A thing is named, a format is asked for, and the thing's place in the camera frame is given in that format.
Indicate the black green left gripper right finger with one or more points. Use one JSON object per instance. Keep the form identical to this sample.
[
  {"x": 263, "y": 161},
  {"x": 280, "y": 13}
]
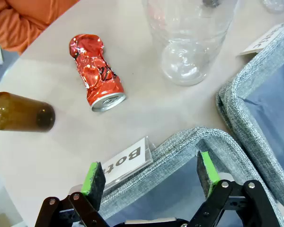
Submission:
[{"x": 207, "y": 175}]

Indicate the brown glass bottle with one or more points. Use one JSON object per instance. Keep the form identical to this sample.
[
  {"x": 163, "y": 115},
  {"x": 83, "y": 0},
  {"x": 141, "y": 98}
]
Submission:
[{"x": 19, "y": 112}]

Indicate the white Plastic label sign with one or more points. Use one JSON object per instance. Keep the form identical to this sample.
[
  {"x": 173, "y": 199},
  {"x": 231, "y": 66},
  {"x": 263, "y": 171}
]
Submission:
[{"x": 262, "y": 41}]

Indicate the grey fabric basket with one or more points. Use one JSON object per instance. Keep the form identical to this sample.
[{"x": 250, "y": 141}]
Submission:
[
  {"x": 180, "y": 144},
  {"x": 248, "y": 132}
]

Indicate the crushed red soda can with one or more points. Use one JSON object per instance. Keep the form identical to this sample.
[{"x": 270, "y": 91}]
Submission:
[{"x": 94, "y": 71}]

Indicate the large clear plastic bottle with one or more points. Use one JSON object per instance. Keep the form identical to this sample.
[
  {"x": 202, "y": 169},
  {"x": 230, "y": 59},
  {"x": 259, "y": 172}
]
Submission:
[{"x": 187, "y": 35}]

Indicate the person in orange hoodie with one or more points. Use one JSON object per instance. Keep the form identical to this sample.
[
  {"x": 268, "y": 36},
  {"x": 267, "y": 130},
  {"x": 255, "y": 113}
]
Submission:
[{"x": 26, "y": 21}]

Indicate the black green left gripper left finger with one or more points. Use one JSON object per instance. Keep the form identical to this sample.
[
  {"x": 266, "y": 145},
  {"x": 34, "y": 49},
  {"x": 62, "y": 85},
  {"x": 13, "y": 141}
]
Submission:
[{"x": 94, "y": 182}]

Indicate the white Bottle label sign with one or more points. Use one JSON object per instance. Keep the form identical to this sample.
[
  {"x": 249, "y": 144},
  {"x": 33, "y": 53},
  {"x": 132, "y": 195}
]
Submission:
[{"x": 127, "y": 160}]

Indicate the crushed clear plastic bottle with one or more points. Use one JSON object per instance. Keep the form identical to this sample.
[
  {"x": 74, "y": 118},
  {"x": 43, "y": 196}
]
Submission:
[{"x": 277, "y": 4}]

